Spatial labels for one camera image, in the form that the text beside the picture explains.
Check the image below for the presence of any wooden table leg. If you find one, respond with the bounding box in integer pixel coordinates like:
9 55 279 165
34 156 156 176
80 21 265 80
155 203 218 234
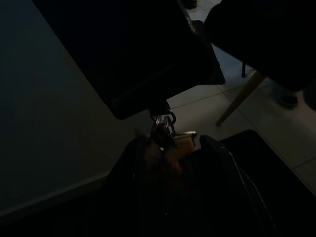
215 71 267 126

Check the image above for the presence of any black floor mat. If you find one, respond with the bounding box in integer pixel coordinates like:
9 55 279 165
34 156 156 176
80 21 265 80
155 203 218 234
219 129 316 198

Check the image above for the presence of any blue wallet keychain with keys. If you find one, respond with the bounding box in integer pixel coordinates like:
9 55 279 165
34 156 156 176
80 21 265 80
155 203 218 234
32 0 215 173

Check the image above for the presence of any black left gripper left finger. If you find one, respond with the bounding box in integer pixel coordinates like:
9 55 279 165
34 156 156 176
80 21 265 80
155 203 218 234
93 137 188 237

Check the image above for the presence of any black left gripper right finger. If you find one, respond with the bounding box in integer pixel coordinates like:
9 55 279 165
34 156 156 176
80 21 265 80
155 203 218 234
184 135 277 237

